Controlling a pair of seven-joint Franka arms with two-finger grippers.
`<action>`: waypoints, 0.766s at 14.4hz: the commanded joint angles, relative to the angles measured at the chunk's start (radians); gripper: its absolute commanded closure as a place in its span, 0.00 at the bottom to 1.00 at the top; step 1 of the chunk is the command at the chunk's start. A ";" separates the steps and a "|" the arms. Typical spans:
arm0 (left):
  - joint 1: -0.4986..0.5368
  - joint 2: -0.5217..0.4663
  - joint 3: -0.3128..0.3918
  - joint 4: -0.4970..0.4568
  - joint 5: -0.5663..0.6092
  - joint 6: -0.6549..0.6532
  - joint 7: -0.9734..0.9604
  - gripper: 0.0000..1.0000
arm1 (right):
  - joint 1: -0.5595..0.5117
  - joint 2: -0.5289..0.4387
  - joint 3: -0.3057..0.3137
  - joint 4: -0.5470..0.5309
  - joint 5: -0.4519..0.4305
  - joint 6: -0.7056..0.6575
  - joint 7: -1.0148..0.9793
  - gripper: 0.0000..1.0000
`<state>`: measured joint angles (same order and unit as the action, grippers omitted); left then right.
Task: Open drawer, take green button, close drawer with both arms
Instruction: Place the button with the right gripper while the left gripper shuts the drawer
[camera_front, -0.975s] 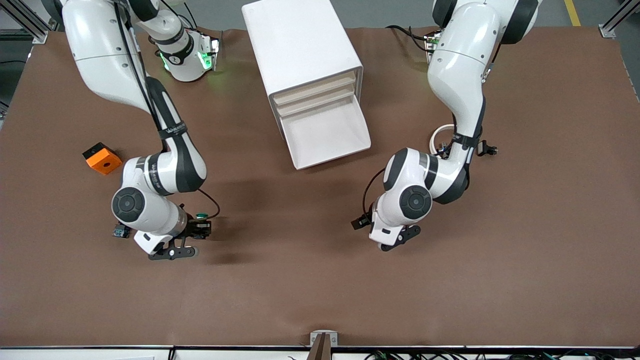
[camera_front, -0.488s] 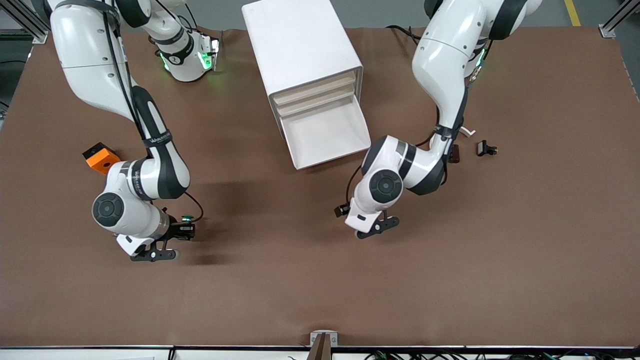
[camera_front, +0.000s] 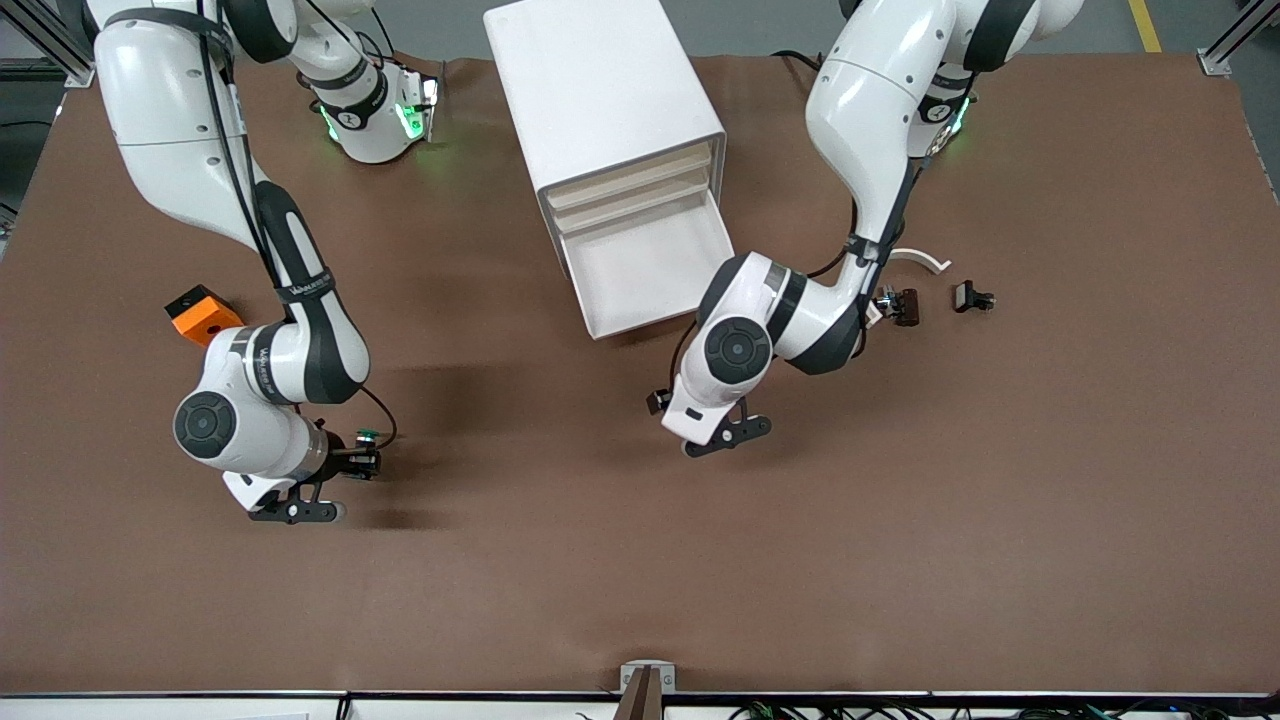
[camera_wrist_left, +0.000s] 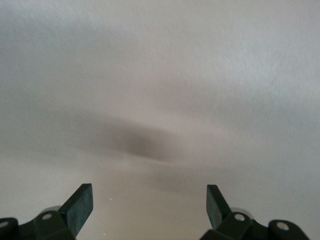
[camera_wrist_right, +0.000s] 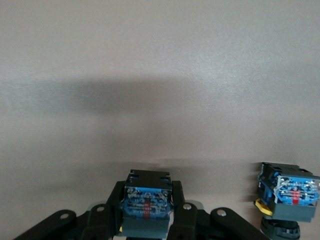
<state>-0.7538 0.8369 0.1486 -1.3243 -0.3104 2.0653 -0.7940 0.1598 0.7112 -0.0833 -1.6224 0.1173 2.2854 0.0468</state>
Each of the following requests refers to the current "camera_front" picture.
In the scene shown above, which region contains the black cable bundle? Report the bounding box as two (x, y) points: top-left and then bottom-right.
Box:
(725, 698), (1280, 720)

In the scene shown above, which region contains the white curved plastic clip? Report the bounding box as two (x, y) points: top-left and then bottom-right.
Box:
(862, 248), (951, 329)

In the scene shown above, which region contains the aluminium frame post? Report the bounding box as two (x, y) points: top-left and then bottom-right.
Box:
(0, 0), (98, 89)
(1197, 0), (1280, 78)

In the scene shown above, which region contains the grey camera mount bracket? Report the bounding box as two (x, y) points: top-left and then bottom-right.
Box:
(612, 660), (677, 720)

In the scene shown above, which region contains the white drawer cabinet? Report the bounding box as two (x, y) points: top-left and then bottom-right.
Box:
(484, 0), (728, 251)

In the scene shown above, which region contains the orange black button box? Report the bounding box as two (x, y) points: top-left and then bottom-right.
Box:
(165, 285), (244, 346)

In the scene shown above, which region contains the brown table cover sheet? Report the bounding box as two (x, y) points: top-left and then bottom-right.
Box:
(0, 52), (1280, 696)

